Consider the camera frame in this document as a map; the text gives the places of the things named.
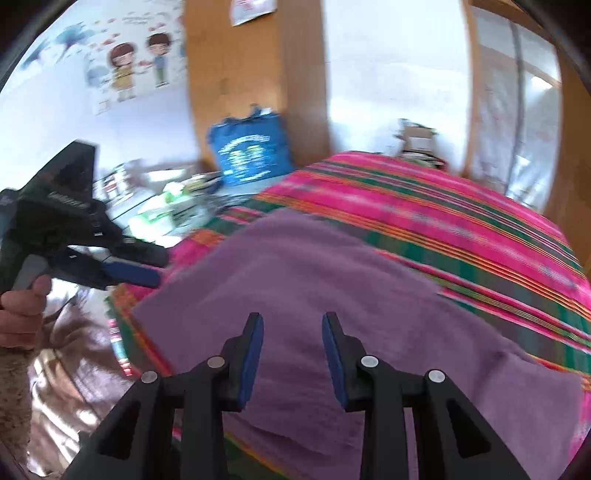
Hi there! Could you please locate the purple garment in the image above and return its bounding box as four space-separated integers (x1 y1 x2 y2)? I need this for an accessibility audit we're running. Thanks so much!
132 209 583 479

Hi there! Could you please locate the person left hand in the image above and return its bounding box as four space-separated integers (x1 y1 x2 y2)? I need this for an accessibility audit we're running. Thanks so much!
0 275 52 350

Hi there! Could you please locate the blue printed bag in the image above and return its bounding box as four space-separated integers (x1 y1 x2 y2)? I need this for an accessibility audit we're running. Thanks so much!
206 104 294 187

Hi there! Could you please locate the cardboard box with label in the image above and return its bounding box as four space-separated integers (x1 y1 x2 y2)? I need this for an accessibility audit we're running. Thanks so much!
397 119 437 157

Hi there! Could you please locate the plastic sheet door curtain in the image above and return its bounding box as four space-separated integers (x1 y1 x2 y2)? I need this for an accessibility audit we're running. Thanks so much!
470 6 562 213

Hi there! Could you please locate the cartoon children wall poster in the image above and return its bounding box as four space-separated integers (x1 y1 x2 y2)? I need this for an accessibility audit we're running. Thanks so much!
7 0 187 115

